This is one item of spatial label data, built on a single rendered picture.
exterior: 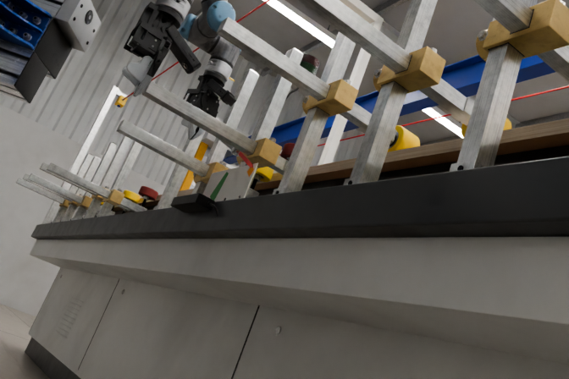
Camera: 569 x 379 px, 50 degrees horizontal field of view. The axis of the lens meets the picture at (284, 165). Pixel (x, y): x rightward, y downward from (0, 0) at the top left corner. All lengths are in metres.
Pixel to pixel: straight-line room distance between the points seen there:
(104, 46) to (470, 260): 9.02
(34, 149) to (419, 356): 8.29
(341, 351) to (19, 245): 7.93
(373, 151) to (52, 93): 8.40
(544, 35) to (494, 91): 0.10
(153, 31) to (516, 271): 0.95
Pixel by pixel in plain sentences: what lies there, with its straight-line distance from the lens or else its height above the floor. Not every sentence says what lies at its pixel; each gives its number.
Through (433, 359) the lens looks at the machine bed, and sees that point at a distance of 1.09.
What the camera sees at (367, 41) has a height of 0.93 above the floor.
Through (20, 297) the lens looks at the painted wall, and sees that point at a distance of 9.03.
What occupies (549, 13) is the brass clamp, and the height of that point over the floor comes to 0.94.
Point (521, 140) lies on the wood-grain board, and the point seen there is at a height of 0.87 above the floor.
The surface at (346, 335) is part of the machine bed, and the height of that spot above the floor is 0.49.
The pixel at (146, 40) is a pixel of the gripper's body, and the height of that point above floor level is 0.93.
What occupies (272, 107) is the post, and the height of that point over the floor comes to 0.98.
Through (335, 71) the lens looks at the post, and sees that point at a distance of 1.37.
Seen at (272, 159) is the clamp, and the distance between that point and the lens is 1.45.
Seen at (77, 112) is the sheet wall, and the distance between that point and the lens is 9.34.
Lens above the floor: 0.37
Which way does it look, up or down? 18 degrees up
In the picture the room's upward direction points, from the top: 21 degrees clockwise
